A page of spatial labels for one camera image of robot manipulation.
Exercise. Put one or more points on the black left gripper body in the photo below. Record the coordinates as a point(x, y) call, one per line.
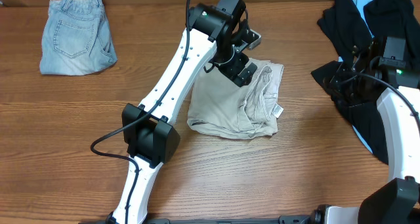
point(241, 71)

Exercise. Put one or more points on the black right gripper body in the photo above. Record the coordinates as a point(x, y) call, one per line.
point(351, 89)

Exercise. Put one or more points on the beige cotton shorts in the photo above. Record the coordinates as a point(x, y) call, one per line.
point(220, 108)

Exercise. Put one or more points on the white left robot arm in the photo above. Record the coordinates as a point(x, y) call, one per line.
point(214, 35)

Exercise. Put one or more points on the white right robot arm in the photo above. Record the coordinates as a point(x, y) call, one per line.
point(397, 145)

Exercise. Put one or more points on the black garment pile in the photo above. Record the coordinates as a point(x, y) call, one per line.
point(351, 25)

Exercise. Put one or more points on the folded light blue jeans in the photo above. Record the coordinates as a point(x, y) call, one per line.
point(76, 40)

